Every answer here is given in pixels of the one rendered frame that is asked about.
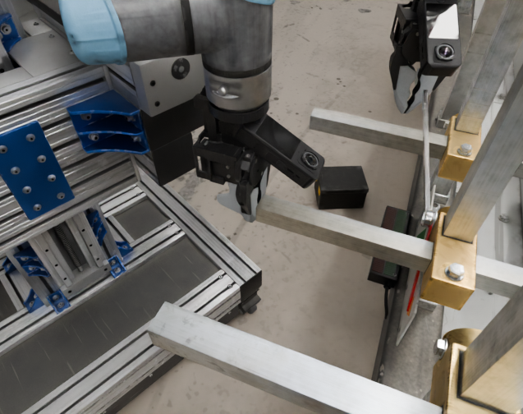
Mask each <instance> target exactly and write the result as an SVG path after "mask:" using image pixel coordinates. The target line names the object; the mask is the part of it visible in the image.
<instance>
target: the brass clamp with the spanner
mask: <svg viewBox="0 0 523 414"><path fill-rule="evenodd" d="M450 207H451V206H448V207H444V208H441V209H440V210H439V211H438V212H437V213H438V215H437V219H436V222H435V224H434V227H433V228H432V230H431V233H430V236H429V242H433V243H434V248H433V254H432V260H431V261H430V263H429V266H428V267H427V269H426V270H425V272H424V273H423V279H422V285H421V290H420V298H421V299H425V300H427V301H431V302H434V303H437V304H439V305H442V306H447V307H450V308H452V309H455V310H458V311H460V310H461V308H462V307H463V306H464V305H465V303H466V302H467V301H468V299H469V298H470V296H471V295H472V293H473V292H474V291H475V273H476V255H477V236H478V233H477V234H476V236H475V238H474V239H473V241H472V242H467V241H462V240H460V239H456V238H453V237H448V236H445V235H443V229H444V222H445V216H446V215H447V212H448V210H449V209H450ZM454 263H458V264H459V265H462V266H463V268H464V270H465V273H464V277H463V279H462V280H461V281H453V280H451V279H449V278H448V277H447V275H446V274H445V269H446V268H447V267H448V266H449V265H451V264H454Z"/></svg>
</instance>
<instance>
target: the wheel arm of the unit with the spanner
mask: <svg viewBox="0 0 523 414"><path fill-rule="evenodd" d="M256 221H257V222H260V223H265V224H267V225H270V226H274V227H276V228H281V229H284V230H287V231H289V232H294V233H297V234H300V235H303V236H306V237H311V238H313V239H316V240H319V241H322V242H327V243H329V244H333V245H335V246H340V247H343V248H346V249H348V250H352V251H356V252H360V253H362V254H365V255H370V256H373V257H375V258H379V259H381V260H386V261H389V262H392V263H394V264H398V265H402V266H405V267H408V268H411V269H415V270H419V271H421V272H425V270H426V269H427V267H428V266H429V263H430V261H431V260H432V254H433V248H434V243H433V242H431V241H426V240H423V239H419V238H417V237H412V236H408V235H406V234H402V233H399V232H394V231H391V230H388V229H385V228H380V227H377V226H374V225H371V224H367V223H362V222H360V221H356V220H354V219H350V218H345V217H342V216H339V215H336V214H331V213H328V212H325V211H322V210H318V209H313V208H310V207H307V206H304V205H299V204H296V203H293V202H290V201H287V200H282V199H278V198H276V197H272V196H270V195H265V194H263V196H262V198H261V199H260V201H259V203H258V204H257V206H256ZM522 285H523V268H521V267H518V266H515V265H512V264H507V263H503V262H501V261H497V260H492V259H490V258H486V257H483V256H480V255H476V273H475V288H478V289H480V290H484V291H486V292H491V293H494V294H497V295H499V296H503V297H507V298H510V299H511V298H512V297H513V296H514V294H515V293H516V292H517V291H518V290H519V289H520V288H521V286H522Z"/></svg>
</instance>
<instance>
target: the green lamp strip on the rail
mask: <svg viewBox="0 0 523 414"><path fill-rule="evenodd" d="M406 213H407V212H406V211H403V210H398V211H397V218H396V222H395V225H394V229H393V231H394V232H399V233H402V234H403V232H404V227H405V223H406V216H407V214H406ZM396 267H397V264H394V263H392V262H389V261H386V264H385V269H384V272H383V274H386V275H388V276H391V277H394V274H395V271H396Z"/></svg>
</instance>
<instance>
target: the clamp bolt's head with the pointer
mask: <svg viewBox="0 0 523 414"><path fill-rule="evenodd" d="M437 215H438V213H437V212H435V213H434V217H433V220H432V223H431V225H430V227H429V229H428V232H427V236H426V238H425V240H426V241H428V240H429V236H430V233H431V230H432V228H433V227H434V224H435V222H436V219H437ZM424 216H425V211H423V213H422V215H421V218H420V223H421V224H422V223H423V221H424ZM419 275H420V271H419V270H417V271H416V275H415V280H414V283H413V287H412V289H411V295H410V298H409V301H408V306H407V309H406V311H409V309H410V307H411V302H412V299H413V296H414V293H415V287H416V284H417V281H418V277H419Z"/></svg>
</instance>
